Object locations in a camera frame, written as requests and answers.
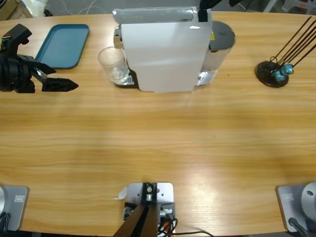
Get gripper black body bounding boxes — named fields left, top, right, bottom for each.
left=0, top=55, right=47, bottom=94

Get grey coffee machine lever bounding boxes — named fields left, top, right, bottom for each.
left=112, top=6, right=196, bottom=23

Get clear drinking glass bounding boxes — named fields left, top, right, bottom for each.
left=98, top=46, right=131, bottom=84

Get white capsule coffee machine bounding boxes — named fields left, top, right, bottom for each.
left=112, top=6, right=219, bottom=94

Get teal plastic tray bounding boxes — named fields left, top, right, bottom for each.
left=33, top=23, right=91, bottom=70

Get water tank with dark lid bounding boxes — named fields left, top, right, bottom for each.
left=202, top=21, right=237, bottom=75

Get white rack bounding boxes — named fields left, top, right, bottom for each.
left=261, top=0, right=316, bottom=14

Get white plastic bag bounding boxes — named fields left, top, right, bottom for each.
left=23, top=0, right=49, bottom=18

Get cardboard box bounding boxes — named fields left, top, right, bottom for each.
left=0, top=0, right=25, bottom=22

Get metal drip tray grate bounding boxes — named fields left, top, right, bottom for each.
left=113, top=73, right=138, bottom=89

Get black capsule holder with rods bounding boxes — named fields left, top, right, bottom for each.
left=255, top=16, right=316, bottom=88

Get white tape tab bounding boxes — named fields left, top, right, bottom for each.
left=113, top=186, right=128, bottom=200

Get white floor cable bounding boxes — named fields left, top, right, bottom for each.
left=60, top=0, right=113, bottom=15

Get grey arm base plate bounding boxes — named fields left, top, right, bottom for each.
left=0, top=185, right=30, bottom=232
left=276, top=182, right=316, bottom=233

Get black base cable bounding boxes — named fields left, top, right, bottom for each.
left=0, top=212, right=11, bottom=232
left=288, top=217, right=309, bottom=237

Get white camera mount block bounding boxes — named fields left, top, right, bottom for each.
left=123, top=182, right=176, bottom=235

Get dark camera post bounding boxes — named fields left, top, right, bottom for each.
left=115, top=182, right=158, bottom=237

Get black cable at mount block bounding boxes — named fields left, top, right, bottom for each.
left=158, top=217, right=213, bottom=237

